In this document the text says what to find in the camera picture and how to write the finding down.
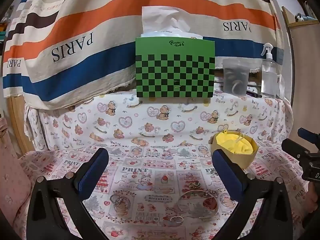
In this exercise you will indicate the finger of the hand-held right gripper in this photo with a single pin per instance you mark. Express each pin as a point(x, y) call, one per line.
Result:
point(309, 134)
point(295, 148)

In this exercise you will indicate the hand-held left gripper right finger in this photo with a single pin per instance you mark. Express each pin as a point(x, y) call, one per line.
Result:
point(228, 175)

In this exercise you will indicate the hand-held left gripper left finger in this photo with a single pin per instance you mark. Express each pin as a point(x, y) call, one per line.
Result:
point(93, 173)

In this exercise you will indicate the brown cardboard jewelry box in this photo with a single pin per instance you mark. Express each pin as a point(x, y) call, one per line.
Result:
point(246, 161)

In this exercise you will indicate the dark gold brooch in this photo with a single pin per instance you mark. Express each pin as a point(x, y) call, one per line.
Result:
point(194, 185)

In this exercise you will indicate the person's right hand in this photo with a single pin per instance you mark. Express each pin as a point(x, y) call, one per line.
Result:
point(313, 200)

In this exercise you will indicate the silver gem earring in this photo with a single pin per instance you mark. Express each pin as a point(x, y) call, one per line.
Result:
point(211, 192)

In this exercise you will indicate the yellow plush toy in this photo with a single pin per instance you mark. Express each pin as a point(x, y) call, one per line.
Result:
point(235, 143)

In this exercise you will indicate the bear print white cloth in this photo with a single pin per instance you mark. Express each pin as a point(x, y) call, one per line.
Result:
point(125, 122)

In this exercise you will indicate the strawberry print pink cloth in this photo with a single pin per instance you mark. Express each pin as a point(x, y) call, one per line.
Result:
point(155, 180)

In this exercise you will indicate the black pen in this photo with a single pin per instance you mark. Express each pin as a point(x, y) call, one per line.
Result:
point(253, 94)

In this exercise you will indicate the clear spray bottle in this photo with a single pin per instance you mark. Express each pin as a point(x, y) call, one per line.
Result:
point(268, 77)

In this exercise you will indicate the pink cushion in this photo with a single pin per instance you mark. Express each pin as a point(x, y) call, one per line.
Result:
point(10, 180)

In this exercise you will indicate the clear plastic cup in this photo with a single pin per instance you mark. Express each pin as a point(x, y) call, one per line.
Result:
point(235, 75)

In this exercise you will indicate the small toy figure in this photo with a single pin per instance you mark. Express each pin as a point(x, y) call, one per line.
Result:
point(299, 17)

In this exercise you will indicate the green checkered tissue box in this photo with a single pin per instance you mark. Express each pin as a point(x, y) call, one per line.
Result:
point(175, 67)

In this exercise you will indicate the striped orange blue blanket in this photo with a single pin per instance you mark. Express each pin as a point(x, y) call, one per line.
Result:
point(82, 42)

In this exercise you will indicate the white tissue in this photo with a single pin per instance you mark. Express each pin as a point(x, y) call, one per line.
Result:
point(163, 20)

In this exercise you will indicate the wooden frame post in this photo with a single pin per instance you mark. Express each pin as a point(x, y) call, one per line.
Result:
point(17, 125)

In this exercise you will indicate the wooden wall shelf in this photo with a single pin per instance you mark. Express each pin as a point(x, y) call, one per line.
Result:
point(300, 22)

